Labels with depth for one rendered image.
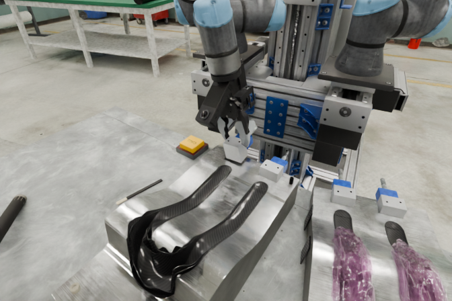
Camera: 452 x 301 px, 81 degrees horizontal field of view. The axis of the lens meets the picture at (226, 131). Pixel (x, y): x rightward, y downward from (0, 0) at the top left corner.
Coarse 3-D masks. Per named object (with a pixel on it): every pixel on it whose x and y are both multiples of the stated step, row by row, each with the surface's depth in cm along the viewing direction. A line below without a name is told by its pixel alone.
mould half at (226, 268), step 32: (224, 160) 74; (160, 192) 63; (192, 192) 64; (224, 192) 64; (288, 192) 64; (192, 224) 53; (256, 224) 57; (96, 256) 53; (128, 256) 51; (224, 256) 46; (256, 256) 55; (64, 288) 48; (96, 288) 48; (128, 288) 48; (192, 288) 41; (224, 288) 44
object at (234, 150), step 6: (252, 132) 77; (228, 138) 72; (234, 138) 71; (240, 138) 71; (252, 138) 74; (228, 144) 70; (234, 144) 69; (240, 144) 69; (228, 150) 71; (234, 150) 70; (240, 150) 69; (246, 150) 72; (228, 156) 73; (234, 156) 71; (240, 156) 70; (246, 156) 73; (240, 162) 71
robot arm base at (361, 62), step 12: (348, 48) 86; (360, 48) 83; (372, 48) 82; (336, 60) 91; (348, 60) 86; (360, 60) 84; (372, 60) 83; (348, 72) 87; (360, 72) 85; (372, 72) 85
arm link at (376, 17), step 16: (368, 0) 77; (384, 0) 75; (400, 0) 78; (352, 16) 83; (368, 16) 78; (384, 16) 77; (400, 16) 77; (352, 32) 83; (368, 32) 80; (384, 32) 80
